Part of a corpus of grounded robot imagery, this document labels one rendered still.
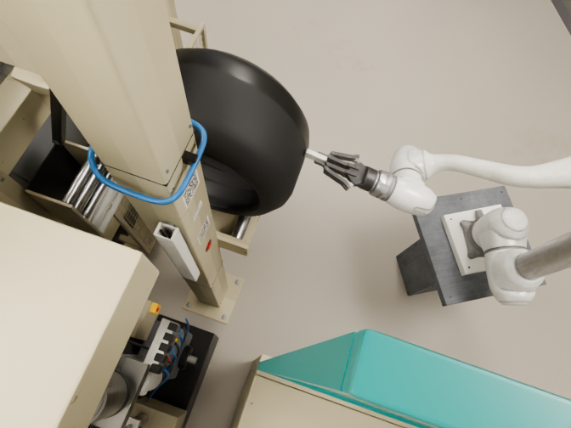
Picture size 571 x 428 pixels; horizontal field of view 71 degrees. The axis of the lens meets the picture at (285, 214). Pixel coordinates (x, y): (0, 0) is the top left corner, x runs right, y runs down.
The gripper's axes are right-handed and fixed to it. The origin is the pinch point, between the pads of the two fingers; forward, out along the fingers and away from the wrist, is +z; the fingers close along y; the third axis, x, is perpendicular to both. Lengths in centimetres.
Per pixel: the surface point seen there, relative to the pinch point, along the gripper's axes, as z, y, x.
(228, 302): 3, 36, 124
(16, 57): 66, 27, -35
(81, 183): 63, 32, 14
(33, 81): 71, 23, -20
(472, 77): -108, -183, 110
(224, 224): 20, 18, 47
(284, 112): 14.3, -1.2, -13.5
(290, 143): 9.5, 4.6, -9.2
